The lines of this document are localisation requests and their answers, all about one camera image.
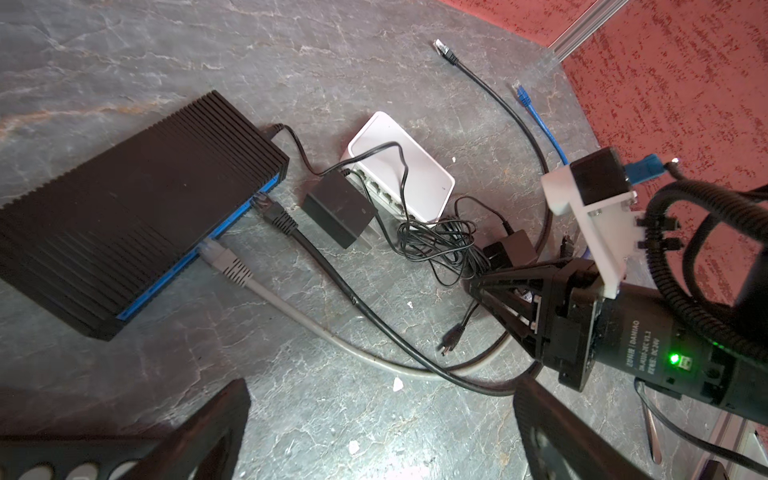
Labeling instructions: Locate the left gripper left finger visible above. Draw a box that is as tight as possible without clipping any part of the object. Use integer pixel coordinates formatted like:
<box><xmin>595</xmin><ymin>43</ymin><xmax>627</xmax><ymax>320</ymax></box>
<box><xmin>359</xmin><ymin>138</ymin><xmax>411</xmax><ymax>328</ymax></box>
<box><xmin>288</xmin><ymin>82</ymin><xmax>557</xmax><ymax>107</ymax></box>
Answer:
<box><xmin>1</xmin><ymin>379</ymin><xmax>251</xmax><ymax>479</ymax></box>

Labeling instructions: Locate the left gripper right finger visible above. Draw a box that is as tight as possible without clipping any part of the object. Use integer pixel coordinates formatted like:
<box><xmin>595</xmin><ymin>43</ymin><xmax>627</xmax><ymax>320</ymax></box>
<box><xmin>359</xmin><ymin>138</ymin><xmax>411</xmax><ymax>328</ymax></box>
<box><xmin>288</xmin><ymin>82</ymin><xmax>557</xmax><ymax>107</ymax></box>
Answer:
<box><xmin>513</xmin><ymin>377</ymin><xmax>648</xmax><ymax>479</ymax></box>

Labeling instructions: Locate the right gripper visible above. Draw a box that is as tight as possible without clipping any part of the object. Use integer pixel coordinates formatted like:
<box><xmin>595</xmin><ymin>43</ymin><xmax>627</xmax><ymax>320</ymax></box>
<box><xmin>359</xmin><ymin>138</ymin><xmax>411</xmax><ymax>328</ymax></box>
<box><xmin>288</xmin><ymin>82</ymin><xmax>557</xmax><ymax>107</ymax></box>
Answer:
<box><xmin>464</xmin><ymin>259</ymin><xmax>744</xmax><ymax>414</ymax></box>

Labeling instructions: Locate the grey ethernet cable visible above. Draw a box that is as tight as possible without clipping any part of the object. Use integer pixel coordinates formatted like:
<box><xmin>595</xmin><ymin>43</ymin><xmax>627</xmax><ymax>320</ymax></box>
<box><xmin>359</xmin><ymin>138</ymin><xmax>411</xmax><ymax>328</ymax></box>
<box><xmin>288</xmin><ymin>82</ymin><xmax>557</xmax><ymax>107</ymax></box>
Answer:
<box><xmin>197</xmin><ymin>236</ymin><xmax>517</xmax><ymax>380</ymax></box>

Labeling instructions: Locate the black network switch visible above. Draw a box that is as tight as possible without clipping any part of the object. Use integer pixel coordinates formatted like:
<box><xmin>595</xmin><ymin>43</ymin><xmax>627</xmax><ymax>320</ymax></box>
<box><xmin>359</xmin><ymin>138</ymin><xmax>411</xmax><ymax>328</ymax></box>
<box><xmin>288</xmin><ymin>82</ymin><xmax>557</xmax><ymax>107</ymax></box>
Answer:
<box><xmin>1</xmin><ymin>91</ymin><xmax>289</xmax><ymax>341</ymax></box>

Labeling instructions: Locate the black power adapter with cable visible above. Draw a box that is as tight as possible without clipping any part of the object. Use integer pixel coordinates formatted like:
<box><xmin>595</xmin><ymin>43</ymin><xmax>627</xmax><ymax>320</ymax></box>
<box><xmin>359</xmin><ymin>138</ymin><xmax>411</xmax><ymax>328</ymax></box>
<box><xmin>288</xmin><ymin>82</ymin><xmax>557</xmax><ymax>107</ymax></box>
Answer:
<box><xmin>337</xmin><ymin>141</ymin><xmax>491</xmax><ymax>287</ymax></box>

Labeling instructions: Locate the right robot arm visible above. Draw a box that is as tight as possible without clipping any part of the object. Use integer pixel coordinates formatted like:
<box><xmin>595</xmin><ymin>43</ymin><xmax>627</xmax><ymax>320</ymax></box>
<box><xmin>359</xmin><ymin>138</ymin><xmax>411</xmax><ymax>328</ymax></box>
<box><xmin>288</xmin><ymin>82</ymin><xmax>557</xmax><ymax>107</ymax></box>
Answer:
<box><xmin>468</xmin><ymin>164</ymin><xmax>767</xmax><ymax>424</ymax></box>

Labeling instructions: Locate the black power adapter left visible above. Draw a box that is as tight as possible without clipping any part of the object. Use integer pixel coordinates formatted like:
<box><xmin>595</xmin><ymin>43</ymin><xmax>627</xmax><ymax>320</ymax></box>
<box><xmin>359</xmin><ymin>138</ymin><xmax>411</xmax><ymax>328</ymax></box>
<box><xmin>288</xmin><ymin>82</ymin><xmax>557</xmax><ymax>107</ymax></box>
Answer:
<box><xmin>263</xmin><ymin>122</ymin><xmax>385</xmax><ymax>250</ymax></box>

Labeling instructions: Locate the white small network switch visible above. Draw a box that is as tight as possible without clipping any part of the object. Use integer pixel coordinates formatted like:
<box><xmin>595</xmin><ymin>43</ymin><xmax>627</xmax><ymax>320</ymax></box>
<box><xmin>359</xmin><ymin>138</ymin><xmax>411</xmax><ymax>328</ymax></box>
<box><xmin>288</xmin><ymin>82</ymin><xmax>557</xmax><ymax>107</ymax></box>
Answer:
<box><xmin>341</xmin><ymin>111</ymin><xmax>455</xmax><ymax>223</ymax></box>

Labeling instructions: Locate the blue ethernet cable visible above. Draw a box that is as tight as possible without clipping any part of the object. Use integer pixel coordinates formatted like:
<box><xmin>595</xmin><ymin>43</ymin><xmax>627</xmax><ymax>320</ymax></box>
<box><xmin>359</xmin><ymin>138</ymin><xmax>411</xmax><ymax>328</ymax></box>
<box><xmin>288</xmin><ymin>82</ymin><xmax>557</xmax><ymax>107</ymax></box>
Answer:
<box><xmin>512</xmin><ymin>83</ymin><xmax>570</xmax><ymax>167</ymax></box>

